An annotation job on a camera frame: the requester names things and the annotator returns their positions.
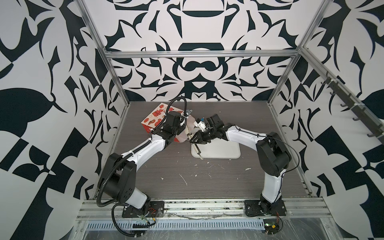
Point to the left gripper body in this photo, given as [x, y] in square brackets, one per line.
[178, 130]

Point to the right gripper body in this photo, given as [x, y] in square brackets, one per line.
[208, 135]

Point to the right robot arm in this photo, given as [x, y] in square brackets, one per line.
[272, 152]

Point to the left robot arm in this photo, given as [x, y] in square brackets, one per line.
[117, 184]

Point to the white plastic tray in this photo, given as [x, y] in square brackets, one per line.
[218, 149]

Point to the small green circuit board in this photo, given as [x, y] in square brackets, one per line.
[272, 227]

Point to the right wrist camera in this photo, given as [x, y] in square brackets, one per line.
[200, 123]

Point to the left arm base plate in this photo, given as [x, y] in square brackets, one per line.
[150, 209]

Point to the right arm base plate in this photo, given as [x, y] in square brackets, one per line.
[256, 208]

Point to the white slotted cable duct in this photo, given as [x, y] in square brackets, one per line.
[184, 224]

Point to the grey wall hook rail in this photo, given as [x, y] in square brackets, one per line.
[352, 103]

